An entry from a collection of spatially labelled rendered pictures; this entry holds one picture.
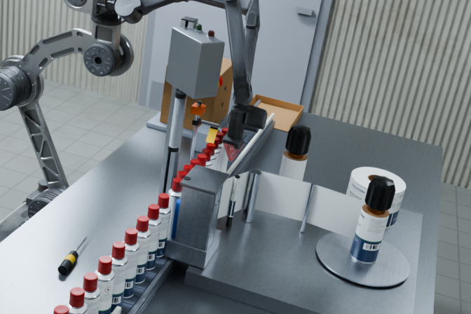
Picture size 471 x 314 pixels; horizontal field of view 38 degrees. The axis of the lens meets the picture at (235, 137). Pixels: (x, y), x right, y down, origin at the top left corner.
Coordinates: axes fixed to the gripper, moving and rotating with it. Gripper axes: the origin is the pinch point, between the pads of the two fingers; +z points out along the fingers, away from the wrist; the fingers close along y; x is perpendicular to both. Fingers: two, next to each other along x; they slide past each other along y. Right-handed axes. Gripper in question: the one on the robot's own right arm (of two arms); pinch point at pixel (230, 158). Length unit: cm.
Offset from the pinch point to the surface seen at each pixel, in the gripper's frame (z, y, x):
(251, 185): -1.1, -17.6, -12.4
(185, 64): -37.1, -16.9, 16.2
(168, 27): 36, 259, 122
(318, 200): 0.3, -13.1, -34.8
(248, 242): 13.2, -29.3, -16.8
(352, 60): 31, 265, -17
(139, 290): 12, -70, 4
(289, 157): -5.2, 2.8, -20.4
